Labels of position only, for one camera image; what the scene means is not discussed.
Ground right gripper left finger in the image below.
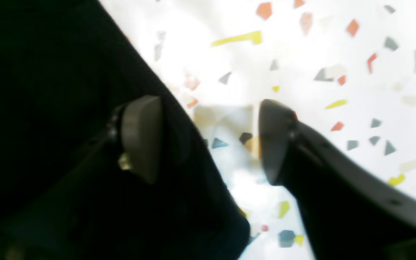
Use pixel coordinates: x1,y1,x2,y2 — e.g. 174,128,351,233
0,95,163,260

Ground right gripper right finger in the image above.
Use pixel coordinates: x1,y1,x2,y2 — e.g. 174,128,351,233
259,99,416,260

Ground black t-shirt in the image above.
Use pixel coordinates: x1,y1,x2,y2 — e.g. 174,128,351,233
0,0,250,260

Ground terrazzo pattern tablecloth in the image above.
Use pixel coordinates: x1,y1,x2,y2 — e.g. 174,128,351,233
101,0,416,260

